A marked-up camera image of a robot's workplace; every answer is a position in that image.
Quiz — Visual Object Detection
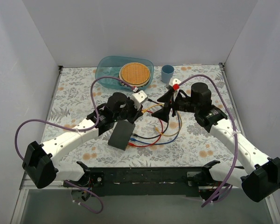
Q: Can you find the yellow ethernet cable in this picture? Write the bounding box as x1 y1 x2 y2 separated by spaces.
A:
141 104 183 137

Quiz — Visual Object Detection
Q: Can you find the black ethernet cable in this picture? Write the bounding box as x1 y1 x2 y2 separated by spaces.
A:
132 98 170 139

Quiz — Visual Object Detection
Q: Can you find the black network switch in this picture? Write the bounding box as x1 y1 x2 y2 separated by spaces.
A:
108 120 135 151

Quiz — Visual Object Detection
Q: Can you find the blue ethernet cable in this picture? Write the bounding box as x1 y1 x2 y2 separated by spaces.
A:
129 111 181 143

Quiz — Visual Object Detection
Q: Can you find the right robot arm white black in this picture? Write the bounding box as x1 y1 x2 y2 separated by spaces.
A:
152 80 280 202

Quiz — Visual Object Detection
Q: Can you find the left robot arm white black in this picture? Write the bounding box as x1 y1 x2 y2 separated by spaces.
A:
22 91 147 189

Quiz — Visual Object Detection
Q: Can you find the floral table mat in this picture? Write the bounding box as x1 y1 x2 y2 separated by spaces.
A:
49 65 235 167

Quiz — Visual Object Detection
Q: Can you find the blue plastic cup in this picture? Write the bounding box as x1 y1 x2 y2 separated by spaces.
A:
161 65 174 83

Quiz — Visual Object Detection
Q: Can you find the woven wicker round plate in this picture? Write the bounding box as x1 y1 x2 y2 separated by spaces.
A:
119 63 151 87

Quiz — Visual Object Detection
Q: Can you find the teal plastic tub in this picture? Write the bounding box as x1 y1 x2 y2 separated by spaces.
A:
95 56 154 91

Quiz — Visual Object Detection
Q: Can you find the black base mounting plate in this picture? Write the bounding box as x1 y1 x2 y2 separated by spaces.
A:
63 167 231 197

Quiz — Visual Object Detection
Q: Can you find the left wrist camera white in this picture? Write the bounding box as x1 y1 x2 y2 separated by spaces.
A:
131 90 148 105

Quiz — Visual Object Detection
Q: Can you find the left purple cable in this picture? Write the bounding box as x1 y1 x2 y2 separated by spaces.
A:
14 77 139 168

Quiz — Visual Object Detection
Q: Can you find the aluminium frame rail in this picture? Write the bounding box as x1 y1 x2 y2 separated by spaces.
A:
19 170 271 190

